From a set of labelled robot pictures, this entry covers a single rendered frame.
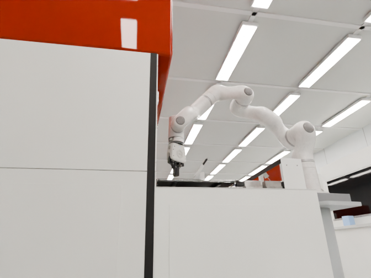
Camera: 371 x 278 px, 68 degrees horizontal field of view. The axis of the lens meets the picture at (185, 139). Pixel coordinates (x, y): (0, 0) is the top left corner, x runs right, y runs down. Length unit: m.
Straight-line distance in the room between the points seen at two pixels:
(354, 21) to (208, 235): 2.96
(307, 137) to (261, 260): 0.85
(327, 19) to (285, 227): 2.62
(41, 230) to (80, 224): 0.09
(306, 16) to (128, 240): 2.88
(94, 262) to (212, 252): 0.40
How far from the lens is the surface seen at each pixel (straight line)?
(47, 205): 0.78
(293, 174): 1.22
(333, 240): 1.61
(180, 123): 1.42
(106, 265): 0.75
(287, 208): 1.10
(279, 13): 3.13
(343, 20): 3.47
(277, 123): 1.71
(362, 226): 4.82
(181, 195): 0.98
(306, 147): 1.69
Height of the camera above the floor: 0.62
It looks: 22 degrees up
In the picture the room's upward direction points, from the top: 1 degrees counter-clockwise
